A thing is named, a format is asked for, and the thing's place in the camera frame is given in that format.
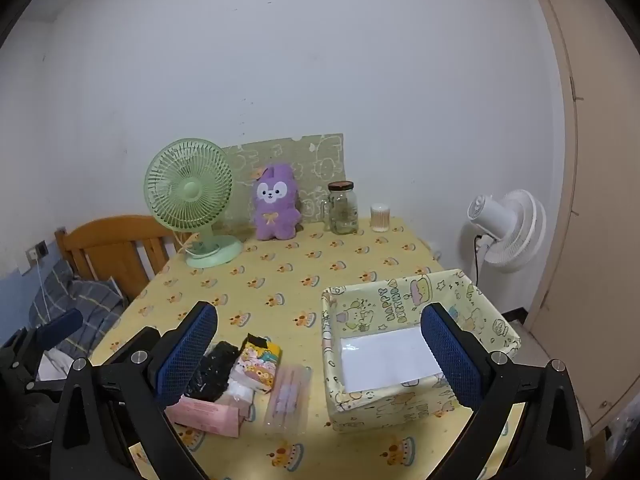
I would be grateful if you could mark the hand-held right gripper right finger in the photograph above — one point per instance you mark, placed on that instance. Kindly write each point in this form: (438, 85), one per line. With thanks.
(450, 360)

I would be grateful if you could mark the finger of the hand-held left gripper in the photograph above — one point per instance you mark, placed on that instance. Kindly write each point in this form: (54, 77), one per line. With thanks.
(62, 327)

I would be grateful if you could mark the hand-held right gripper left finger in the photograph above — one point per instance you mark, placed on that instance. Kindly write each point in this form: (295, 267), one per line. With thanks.
(187, 355)

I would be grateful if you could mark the pink packet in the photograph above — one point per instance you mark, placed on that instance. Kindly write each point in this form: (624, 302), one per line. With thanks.
(205, 412)

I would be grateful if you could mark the white fluffy cloth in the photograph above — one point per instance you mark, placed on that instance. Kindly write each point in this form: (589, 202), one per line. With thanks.
(239, 392)

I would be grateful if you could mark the yellow printed storage box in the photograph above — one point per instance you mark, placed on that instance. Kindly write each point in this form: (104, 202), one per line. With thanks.
(380, 410)

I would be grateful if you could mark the clear plastic pack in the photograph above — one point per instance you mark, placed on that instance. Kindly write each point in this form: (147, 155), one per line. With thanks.
(287, 400)

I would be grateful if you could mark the grey plaid blanket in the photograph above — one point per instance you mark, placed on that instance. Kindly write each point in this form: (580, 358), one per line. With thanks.
(85, 300)

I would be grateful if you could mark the white garment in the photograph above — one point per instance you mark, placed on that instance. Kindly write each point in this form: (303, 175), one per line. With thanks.
(55, 365)

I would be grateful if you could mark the white paper sheet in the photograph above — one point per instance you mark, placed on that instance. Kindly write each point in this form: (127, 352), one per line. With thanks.
(385, 360)

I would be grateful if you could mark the white standing fan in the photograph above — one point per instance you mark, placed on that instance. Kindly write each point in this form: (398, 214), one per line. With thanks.
(515, 235)

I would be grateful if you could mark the cotton swab container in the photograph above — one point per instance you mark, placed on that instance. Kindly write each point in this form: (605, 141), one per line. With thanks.
(380, 217)

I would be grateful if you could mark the green desk fan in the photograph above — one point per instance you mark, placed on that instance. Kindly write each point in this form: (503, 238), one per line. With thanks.
(190, 190)

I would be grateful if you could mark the purple plush toy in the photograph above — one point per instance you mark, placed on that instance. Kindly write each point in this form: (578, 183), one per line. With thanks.
(275, 210)

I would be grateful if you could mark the glass jar with dark lid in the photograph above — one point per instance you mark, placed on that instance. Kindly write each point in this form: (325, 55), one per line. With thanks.
(342, 210)

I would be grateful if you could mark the beige door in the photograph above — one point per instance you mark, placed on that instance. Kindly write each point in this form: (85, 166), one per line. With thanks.
(600, 210)

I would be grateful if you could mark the olive printed board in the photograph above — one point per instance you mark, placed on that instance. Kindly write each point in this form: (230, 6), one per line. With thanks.
(320, 160)

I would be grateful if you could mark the wall socket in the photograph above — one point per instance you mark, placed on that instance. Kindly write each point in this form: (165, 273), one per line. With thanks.
(40, 248)

